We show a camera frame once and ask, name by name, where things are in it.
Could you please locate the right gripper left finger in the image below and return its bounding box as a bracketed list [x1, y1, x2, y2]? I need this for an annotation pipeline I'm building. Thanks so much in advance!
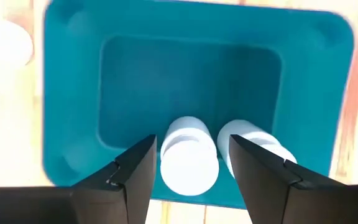
[70, 134, 158, 224]

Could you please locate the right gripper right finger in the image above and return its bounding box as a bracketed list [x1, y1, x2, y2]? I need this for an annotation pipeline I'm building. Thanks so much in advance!
[228, 134, 354, 224]

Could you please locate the white plastic pill bottle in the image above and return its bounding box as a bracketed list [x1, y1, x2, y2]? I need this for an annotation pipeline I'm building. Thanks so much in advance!
[0, 11, 34, 68]
[159, 116, 220, 197]
[216, 119, 298, 179]

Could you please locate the teal plastic basket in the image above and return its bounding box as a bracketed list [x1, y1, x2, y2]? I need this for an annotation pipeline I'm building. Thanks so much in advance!
[41, 0, 356, 210]

